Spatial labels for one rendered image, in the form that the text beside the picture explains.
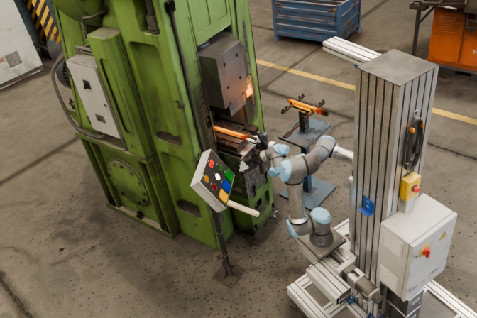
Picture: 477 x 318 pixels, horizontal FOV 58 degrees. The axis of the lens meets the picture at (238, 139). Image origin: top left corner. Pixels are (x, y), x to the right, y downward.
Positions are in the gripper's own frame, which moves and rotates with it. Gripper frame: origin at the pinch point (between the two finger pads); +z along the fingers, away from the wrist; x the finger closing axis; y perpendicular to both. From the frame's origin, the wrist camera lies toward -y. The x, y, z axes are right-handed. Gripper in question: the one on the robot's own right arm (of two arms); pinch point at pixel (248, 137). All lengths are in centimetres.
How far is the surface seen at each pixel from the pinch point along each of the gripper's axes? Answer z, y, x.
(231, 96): 2.0, -41.7, -8.8
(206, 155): -2, -19, -50
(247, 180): -3.0, 33.8, -13.3
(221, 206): -25, 2, -69
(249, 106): 16.4, -7.6, 29.0
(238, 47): 2, -73, 8
